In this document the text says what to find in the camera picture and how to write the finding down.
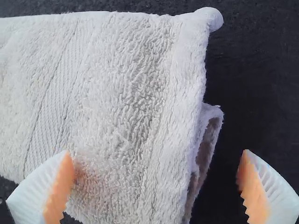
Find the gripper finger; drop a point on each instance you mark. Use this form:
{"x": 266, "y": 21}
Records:
{"x": 35, "y": 196}
{"x": 266, "y": 193}

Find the pale towel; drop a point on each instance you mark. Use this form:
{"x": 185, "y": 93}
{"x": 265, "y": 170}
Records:
{"x": 105, "y": 93}

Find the black mat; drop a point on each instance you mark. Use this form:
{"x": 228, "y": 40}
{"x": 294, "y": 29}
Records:
{"x": 257, "y": 70}

